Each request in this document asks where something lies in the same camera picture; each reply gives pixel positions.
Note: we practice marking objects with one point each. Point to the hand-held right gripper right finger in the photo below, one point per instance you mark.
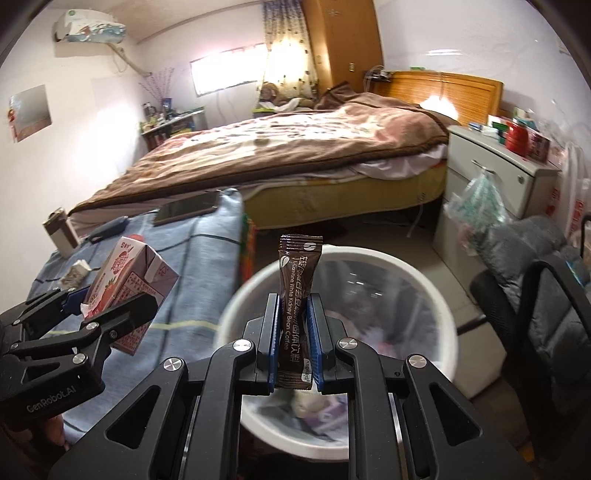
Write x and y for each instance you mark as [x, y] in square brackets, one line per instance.
[316, 350]

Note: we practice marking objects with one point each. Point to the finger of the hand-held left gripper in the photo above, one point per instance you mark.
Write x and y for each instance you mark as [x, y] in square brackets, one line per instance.
[115, 323]
[46, 307]

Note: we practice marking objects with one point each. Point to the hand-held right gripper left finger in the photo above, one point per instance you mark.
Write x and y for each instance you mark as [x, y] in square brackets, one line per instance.
[272, 350]

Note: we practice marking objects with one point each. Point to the pink strawberry milk carton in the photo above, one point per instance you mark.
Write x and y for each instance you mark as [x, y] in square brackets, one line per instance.
[134, 277]

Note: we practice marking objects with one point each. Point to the brown coffee sachet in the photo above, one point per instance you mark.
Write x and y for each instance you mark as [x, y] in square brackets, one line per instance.
[295, 286]

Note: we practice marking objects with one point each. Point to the white trash bin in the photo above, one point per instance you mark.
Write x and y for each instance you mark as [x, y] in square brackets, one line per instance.
[415, 295]

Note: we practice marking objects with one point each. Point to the person's left hand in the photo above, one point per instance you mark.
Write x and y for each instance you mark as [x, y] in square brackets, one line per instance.
[57, 429]

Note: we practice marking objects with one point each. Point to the cream packet with brown print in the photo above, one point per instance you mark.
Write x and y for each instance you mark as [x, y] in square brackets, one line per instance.
[76, 273]

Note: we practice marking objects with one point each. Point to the white and brown mug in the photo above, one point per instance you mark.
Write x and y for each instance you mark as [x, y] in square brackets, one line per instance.
[60, 230]

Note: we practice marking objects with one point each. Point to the dark blue glasses case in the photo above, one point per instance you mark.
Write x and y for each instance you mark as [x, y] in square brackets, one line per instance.
[108, 228]

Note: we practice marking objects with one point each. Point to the black smartphone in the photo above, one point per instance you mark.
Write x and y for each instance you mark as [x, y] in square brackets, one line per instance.
[187, 207]

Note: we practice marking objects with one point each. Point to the yellow bed mattress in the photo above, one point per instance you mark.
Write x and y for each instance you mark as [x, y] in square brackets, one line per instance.
[346, 198]

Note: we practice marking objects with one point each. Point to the black office chair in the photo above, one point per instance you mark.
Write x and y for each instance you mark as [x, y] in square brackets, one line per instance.
[508, 314]

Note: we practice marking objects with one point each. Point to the bed with brown blanket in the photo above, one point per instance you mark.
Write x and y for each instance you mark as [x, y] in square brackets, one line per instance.
[258, 147]

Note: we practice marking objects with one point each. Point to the cluttered white desk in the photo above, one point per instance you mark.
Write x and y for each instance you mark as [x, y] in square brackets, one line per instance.
[173, 124]

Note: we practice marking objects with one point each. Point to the hanging clear plastic bag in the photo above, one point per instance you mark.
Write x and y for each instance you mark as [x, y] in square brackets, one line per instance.
[478, 207]

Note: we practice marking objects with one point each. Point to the dried flower branches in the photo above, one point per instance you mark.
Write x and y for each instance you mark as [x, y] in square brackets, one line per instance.
[159, 85]

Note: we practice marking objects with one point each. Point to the grey padded jacket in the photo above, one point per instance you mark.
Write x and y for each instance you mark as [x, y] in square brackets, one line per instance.
[545, 258]

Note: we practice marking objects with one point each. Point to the brown teddy bear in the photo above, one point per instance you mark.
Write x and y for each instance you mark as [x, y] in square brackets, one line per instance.
[268, 94]

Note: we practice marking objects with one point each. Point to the white nightstand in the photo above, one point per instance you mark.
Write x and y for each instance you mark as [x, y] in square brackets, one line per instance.
[517, 184]

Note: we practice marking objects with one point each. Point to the window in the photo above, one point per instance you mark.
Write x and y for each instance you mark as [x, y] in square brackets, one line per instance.
[226, 71]

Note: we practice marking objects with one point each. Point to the white air conditioner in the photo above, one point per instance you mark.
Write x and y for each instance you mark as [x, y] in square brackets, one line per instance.
[87, 25]

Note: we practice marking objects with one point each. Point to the red jar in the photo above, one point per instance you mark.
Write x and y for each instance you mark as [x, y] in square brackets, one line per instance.
[517, 138]

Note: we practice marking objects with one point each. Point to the wooden headboard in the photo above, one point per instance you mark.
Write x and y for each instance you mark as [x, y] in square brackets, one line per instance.
[461, 90]

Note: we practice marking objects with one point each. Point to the spotted curtain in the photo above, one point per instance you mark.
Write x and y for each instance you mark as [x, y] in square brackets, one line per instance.
[291, 50]

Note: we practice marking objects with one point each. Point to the wooden wardrobe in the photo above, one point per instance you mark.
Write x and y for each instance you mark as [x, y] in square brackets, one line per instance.
[344, 41]

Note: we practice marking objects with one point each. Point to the silver wall mirror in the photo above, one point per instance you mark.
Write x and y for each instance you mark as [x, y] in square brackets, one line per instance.
[30, 113]

